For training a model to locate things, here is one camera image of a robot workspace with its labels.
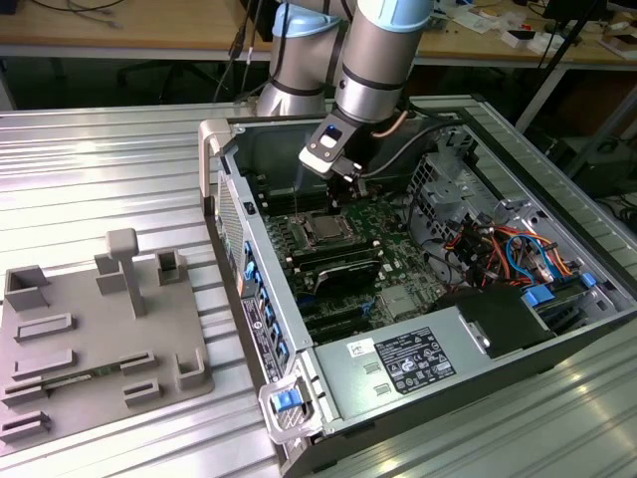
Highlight silver topped CPU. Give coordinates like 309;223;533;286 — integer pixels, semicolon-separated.
311;218;344;240

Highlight CPU socket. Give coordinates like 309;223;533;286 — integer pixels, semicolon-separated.
290;207;352;251

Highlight perforated metal drive cage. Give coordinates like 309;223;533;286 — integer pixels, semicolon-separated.
405;151;502;240

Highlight installed RAM stick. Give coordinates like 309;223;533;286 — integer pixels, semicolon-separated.
293;242;383;274

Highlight green motherboard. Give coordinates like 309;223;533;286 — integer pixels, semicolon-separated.
258;176;452;346

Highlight black expansion card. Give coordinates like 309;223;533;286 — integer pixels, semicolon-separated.
312;257;385;301

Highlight silver chipset heat sink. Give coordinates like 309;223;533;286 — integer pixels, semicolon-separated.
377;286;424;321

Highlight open grey PC case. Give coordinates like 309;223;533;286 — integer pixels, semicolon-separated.
197;110;637;478

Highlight white box with black inlay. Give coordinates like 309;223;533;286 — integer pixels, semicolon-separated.
501;28;542;50

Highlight black office chair base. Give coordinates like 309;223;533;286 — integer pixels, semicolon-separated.
116;59;220;104

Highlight black plastic air shroud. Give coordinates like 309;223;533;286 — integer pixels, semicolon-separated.
431;286;557;360

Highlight blue disk carrier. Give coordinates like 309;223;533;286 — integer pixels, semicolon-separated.
522;284;557;309

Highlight grey power supply unit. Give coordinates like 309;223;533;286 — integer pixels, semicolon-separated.
312;304;494;423

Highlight wooden desk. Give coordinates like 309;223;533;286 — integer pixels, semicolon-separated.
0;0;637;69

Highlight grey parts rack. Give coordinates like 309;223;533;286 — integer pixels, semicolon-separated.
0;227;216;445

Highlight green RAM stick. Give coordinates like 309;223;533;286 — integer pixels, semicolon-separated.
42;361;123;392

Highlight small silver wrist camera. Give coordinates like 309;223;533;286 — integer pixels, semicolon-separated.
330;157;365;184

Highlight white wrist camera with mount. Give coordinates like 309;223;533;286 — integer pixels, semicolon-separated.
298;112;360;179

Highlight red black wire bundle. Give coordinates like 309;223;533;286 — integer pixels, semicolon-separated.
444;221;499;290

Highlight grey case handle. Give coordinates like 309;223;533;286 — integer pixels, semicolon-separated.
197;119;236;200

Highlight blue wire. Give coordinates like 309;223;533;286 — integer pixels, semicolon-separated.
505;232;556;288

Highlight orange wire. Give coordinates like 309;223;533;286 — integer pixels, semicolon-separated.
490;226;581;278

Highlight grey handle with blue latch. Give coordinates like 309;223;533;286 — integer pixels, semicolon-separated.
257;375;325;445

